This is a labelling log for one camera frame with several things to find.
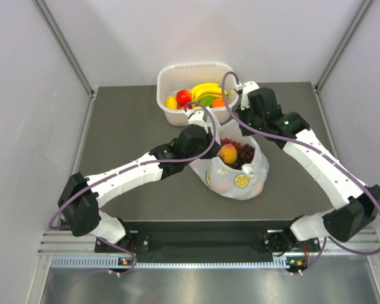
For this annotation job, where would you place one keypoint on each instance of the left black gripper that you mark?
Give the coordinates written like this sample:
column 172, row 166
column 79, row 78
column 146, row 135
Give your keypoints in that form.
column 213, row 152

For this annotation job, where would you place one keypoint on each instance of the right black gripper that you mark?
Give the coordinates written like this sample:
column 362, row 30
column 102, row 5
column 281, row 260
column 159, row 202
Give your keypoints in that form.
column 247, row 130

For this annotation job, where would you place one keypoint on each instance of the white plastic fruit bag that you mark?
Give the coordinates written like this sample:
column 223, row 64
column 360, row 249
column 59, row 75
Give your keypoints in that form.
column 243, row 184

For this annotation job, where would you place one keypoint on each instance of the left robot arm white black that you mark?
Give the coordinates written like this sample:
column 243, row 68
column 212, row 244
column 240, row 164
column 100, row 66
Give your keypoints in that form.
column 83, row 197

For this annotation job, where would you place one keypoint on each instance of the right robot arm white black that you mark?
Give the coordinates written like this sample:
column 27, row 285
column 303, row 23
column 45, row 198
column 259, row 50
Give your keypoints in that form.
column 353, row 202

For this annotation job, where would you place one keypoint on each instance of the green leaf fruit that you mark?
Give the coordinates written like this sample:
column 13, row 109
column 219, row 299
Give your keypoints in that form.
column 207, row 101

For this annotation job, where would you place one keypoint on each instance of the orange fruit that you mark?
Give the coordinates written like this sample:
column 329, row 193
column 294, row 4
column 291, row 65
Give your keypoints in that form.
column 218, row 103

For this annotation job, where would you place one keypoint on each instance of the orange peach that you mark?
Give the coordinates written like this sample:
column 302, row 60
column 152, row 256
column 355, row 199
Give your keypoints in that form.
column 228, row 154

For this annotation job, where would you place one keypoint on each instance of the yellow lemon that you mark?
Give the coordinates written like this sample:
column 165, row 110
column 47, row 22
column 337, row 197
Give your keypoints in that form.
column 171, row 103

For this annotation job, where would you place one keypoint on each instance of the dark red grape bunch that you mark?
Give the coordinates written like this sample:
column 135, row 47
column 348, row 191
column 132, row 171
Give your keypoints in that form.
column 245, row 153

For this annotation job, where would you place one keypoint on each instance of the red apple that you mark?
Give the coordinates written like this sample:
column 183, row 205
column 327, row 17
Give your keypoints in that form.
column 183, row 96

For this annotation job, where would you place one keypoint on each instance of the yellow banana bunch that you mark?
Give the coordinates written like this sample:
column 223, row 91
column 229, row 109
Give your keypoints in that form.
column 204, row 89

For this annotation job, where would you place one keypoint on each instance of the white plastic tub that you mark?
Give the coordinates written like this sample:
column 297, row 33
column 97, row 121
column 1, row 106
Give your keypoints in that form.
column 201, row 82

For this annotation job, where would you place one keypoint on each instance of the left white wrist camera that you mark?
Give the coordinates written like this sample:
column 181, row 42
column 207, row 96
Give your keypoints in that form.
column 197, row 117

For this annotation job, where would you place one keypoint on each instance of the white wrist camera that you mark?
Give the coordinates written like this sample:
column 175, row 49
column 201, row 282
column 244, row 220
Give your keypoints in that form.
column 242, row 91
column 197, row 117

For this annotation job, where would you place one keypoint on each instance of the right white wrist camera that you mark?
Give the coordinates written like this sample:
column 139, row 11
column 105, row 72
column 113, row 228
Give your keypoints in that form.
column 242, row 91

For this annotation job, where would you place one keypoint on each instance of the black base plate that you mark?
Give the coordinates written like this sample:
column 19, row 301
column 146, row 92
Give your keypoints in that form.
column 204, row 240

